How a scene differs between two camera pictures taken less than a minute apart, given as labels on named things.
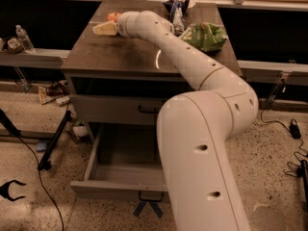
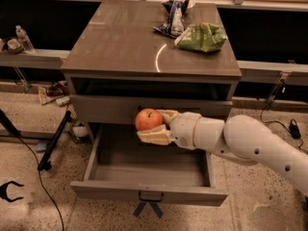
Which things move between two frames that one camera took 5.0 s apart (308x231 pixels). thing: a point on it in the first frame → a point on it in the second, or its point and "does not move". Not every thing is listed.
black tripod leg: (44, 164) does not move
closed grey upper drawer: (94, 109) does not move
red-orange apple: (114, 16) → (147, 118)
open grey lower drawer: (125, 163) does not move
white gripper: (122, 25) → (182, 129)
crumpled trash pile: (56, 92) does not move
